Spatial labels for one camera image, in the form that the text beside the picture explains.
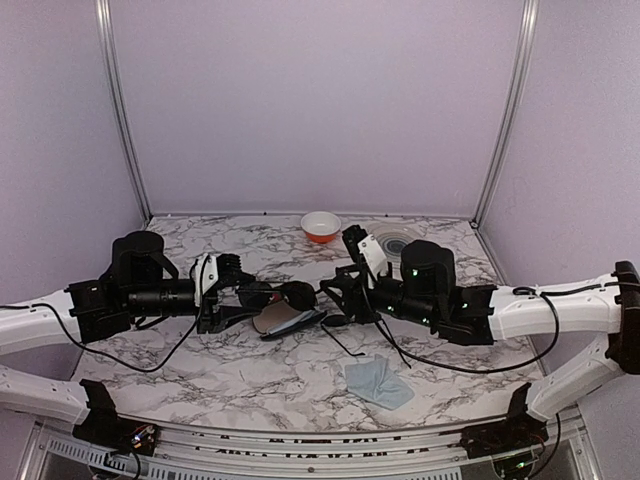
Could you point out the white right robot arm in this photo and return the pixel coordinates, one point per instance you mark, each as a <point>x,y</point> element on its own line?
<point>426,293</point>

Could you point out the aluminium frame post left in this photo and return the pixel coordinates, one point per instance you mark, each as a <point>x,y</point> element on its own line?
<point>109,52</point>

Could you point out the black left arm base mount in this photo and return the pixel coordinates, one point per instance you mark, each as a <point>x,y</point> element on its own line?
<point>105,427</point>

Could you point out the aluminium frame post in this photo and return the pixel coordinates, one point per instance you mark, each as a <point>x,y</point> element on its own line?
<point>109,52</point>
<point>521,65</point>

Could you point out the white plate with blue spiral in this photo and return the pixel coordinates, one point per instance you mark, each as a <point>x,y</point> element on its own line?
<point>394,238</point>

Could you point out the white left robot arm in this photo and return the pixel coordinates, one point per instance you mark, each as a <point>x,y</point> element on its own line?
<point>140,288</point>

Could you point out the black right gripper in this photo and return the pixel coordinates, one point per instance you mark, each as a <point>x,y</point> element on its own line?
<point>356,294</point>

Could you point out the orange bowl with white inside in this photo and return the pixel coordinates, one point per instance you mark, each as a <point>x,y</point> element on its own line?
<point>320,226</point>

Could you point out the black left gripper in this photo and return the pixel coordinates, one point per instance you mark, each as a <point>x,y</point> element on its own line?
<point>225,315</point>

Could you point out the aluminium front frame rail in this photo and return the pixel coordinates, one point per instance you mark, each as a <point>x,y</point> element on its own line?
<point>191,452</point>

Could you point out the black sunglasses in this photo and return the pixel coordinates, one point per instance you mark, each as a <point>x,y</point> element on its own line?
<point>299,295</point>

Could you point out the light blue cleaning cloth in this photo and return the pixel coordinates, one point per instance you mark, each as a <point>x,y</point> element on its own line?
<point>375,382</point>
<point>302,320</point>

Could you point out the aluminium frame post right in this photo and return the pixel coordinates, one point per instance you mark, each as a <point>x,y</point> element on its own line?
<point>521,65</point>

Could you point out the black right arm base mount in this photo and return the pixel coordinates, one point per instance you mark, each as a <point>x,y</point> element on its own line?
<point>516,431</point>

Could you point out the black glasses case beige lining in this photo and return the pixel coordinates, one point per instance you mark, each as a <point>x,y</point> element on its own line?
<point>274,315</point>

